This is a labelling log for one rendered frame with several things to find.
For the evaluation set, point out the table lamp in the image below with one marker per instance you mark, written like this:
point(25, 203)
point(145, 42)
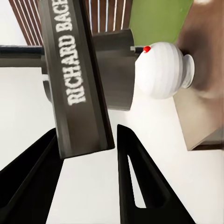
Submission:
point(160, 70)

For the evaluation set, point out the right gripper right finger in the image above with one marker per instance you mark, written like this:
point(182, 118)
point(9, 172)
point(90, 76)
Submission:
point(162, 204)

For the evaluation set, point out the fixed window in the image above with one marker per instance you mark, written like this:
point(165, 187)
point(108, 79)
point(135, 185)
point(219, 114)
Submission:
point(149, 20)

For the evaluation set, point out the nightstand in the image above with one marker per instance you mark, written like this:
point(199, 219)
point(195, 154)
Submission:
point(200, 106)

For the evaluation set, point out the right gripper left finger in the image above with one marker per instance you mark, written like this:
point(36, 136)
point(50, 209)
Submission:
point(28, 183)

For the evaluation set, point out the hardback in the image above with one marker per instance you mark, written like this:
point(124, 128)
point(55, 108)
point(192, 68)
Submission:
point(81, 116)

